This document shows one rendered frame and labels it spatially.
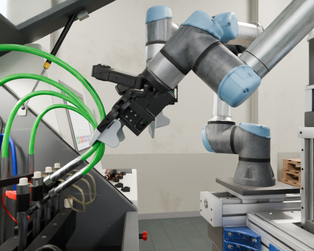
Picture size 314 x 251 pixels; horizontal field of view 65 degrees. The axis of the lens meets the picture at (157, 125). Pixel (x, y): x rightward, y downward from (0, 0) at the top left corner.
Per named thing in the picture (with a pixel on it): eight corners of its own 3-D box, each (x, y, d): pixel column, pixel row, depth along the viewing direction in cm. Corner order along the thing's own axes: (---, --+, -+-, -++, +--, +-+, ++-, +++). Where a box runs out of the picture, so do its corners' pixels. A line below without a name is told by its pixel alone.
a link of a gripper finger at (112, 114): (98, 134, 51) (127, 103, 50) (93, 129, 51) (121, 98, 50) (105, 130, 56) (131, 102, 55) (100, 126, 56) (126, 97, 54)
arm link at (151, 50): (145, 43, 66) (144, 52, 74) (145, 60, 66) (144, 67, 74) (173, 44, 67) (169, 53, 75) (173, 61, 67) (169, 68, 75)
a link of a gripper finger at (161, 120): (171, 138, 67) (171, 104, 67) (149, 138, 67) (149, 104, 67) (169, 138, 70) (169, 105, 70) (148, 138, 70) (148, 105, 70)
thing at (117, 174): (124, 183, 119) (124, 172, 119) (101, 184, 118) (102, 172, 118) (126, 174, 142) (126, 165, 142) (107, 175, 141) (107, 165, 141)
